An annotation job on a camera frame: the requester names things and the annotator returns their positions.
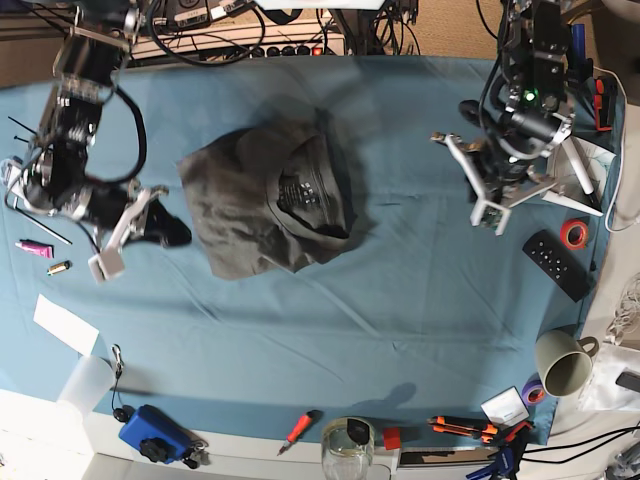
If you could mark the orange black utility knife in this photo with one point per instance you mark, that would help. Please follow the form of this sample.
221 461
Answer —
471 428

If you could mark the white paper card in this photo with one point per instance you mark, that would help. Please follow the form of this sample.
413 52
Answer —
67 327

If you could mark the metal allen key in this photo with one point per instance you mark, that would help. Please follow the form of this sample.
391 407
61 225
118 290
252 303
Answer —
39 224

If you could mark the grey-green mug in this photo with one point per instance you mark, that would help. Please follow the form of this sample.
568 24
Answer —
564 363

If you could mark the white marker pen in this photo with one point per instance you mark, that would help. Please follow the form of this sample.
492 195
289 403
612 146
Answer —
581 173

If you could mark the blue box with knob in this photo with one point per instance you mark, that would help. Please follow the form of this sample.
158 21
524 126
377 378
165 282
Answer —
155 436

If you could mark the orange black clamp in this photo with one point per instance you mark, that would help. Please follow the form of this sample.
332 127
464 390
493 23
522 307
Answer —
604 100

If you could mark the red screwdriver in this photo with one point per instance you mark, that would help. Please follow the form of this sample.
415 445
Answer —
302 424

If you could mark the purple tape roll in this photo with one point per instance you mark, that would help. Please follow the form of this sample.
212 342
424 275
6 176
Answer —
533 393

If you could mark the blue clamp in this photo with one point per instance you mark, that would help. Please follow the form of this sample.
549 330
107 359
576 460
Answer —
505 462

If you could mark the dark grey T-shirt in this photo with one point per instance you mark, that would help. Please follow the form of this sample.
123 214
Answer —
276 195

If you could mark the white plastic case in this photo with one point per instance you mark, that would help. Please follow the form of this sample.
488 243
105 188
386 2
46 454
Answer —
11 174

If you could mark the black power strip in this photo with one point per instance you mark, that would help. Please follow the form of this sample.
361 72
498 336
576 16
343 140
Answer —
280 50

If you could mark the pink tube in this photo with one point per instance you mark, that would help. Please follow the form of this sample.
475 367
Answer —
36 248

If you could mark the red tape roll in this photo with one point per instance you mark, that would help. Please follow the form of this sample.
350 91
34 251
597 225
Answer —
574 234

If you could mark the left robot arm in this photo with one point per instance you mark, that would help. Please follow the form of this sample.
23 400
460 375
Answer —
524 113

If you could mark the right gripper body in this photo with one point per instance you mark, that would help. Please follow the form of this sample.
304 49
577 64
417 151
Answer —
118 216

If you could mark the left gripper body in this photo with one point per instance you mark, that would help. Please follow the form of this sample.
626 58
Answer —
503 173

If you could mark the white small box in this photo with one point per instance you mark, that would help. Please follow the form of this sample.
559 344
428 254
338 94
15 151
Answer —
505 409

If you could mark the glass jar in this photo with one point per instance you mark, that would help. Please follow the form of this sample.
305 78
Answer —
347 448

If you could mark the translucent plastic cup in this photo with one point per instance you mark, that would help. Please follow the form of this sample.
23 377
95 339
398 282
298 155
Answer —
90 380

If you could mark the black remote control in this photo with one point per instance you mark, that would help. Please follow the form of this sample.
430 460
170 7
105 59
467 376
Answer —
558 263

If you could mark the small red cube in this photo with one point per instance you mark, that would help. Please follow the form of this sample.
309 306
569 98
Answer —
392 438

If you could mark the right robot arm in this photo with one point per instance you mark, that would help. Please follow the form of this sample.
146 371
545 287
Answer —
51 180

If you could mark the blue table cloth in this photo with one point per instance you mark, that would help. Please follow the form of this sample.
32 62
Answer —
422 315

